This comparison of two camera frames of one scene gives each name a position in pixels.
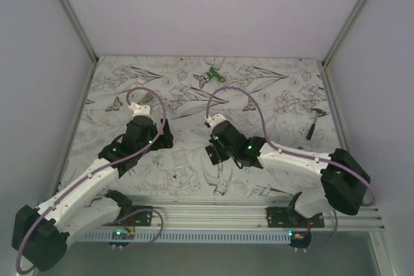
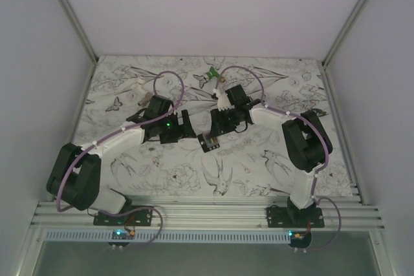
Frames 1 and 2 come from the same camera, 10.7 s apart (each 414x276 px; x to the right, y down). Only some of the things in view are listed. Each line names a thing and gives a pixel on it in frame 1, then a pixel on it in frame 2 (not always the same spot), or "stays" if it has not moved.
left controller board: (123, 234) stays
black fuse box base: (217, 156) to (208, 143)
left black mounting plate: (140, 219) stays
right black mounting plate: (288, 217) stays
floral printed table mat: (284, 103) stays
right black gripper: (213, 141) to (217, 127)
